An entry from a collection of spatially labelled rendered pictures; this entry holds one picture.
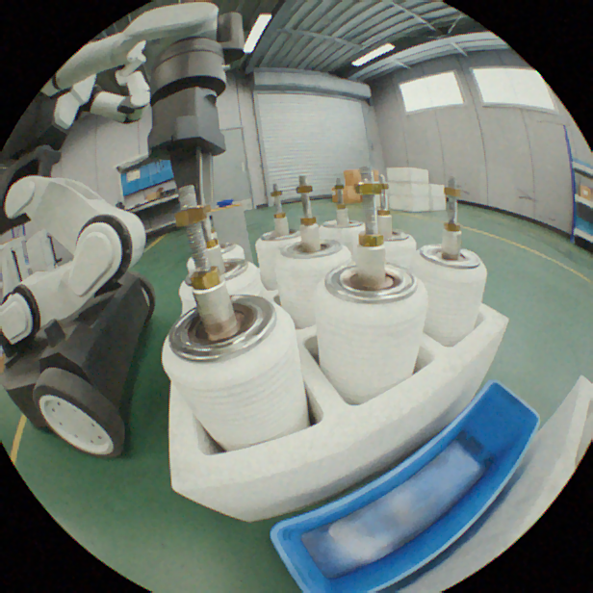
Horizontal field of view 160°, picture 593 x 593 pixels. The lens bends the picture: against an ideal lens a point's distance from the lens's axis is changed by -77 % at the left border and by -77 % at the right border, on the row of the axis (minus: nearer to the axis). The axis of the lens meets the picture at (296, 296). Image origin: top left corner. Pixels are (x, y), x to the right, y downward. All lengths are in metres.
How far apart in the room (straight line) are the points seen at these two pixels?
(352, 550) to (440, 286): 0.32
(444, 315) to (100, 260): 0.51
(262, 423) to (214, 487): 0.06
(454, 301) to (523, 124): 5.27
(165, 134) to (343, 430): 0.26
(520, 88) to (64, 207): 5.92
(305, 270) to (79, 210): 0.46
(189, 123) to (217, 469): 0.26
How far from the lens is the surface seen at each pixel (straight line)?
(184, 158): 0.23
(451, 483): 0.37
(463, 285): 0.23
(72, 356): 0.42
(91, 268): 0.47
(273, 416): 0.15
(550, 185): 5.15
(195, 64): 0.26
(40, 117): 0.68
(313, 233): 0.27
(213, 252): 0.25
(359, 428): 0.17
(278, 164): 5.55
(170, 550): 0.40
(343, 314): 0.15
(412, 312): 0.16
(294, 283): 0.25
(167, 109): 0.24
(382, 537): 0.33
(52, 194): 0.57
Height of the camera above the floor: 0.33
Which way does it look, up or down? 27 degrees down
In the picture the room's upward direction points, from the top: 8 degrees counter-clockwise
